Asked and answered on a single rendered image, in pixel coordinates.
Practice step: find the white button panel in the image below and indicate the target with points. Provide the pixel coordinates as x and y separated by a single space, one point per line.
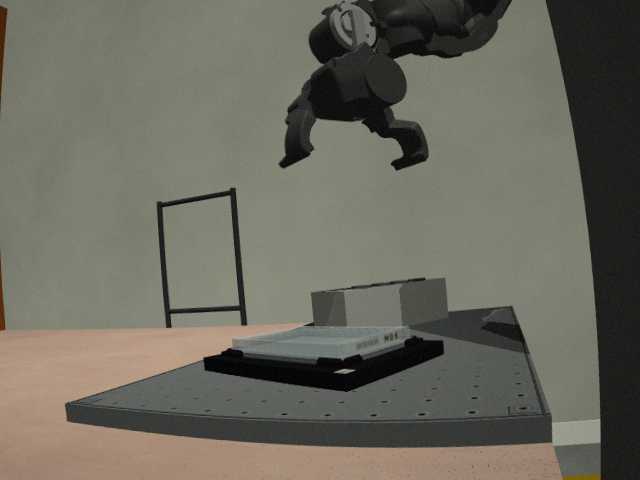
395 303

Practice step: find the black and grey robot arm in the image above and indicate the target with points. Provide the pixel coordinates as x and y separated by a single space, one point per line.
405 26

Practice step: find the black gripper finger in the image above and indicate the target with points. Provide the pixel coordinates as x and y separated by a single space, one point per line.
409 135
302 115

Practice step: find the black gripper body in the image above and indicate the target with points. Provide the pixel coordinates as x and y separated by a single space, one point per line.
359 78

